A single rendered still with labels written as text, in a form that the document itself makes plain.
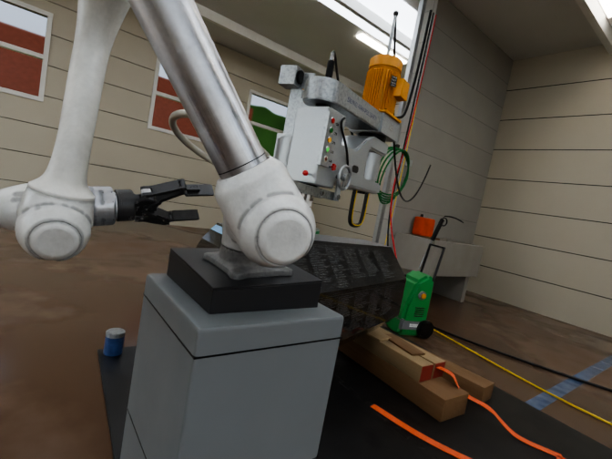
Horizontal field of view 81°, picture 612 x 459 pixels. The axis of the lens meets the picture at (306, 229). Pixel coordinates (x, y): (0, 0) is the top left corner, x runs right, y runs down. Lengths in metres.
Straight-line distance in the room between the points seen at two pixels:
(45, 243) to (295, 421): 0.68
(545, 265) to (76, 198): 6.28
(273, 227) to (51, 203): 0.37
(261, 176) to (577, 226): 6.00
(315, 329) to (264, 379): 0.17
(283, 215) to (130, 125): 7.34
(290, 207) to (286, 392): 0.48
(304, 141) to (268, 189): 1.38
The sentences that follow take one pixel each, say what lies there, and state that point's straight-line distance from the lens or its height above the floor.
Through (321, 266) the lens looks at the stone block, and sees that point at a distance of 1.87.
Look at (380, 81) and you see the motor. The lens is 2.67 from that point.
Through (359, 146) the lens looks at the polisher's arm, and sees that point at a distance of 2.35.
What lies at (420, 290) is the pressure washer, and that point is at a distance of 3.47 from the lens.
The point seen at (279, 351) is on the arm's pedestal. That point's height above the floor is 0.73.
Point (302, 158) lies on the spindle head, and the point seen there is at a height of 1.30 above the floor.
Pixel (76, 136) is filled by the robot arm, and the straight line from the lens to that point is 0.76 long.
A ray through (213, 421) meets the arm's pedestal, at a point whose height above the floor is 0.59.
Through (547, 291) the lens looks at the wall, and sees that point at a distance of 6.53.
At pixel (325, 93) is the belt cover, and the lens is 2.03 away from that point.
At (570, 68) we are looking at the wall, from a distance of 7.11.
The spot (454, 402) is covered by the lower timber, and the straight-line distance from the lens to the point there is 2.36.
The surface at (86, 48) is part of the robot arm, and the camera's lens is 0.87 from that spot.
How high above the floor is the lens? 1.08
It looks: 5 degrees down
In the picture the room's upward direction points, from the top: 10 degrees clockwise
